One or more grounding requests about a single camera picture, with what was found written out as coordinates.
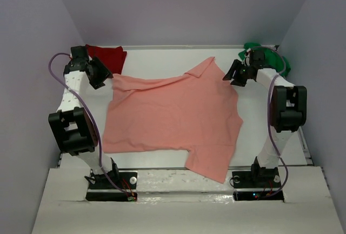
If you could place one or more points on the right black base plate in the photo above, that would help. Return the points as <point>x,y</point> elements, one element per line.
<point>246,188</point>

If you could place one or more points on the crumpled green t shirt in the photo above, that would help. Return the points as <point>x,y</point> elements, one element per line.
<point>272,58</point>

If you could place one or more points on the pink t shirt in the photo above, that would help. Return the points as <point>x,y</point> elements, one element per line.
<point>195,112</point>

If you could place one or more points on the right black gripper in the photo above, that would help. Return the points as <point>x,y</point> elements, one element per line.
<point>240,72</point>

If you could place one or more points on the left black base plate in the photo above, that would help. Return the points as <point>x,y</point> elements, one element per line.
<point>101,190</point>

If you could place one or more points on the folded red t shirt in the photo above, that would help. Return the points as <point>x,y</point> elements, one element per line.
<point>112,58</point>

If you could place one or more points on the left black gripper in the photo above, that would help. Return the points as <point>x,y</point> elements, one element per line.
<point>95,71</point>

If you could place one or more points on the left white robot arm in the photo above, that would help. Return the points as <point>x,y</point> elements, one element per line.
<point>73,125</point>

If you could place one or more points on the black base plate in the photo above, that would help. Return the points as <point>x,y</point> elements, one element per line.
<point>246,188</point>
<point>101,190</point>

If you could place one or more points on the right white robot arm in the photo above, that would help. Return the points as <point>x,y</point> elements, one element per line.
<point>286,113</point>

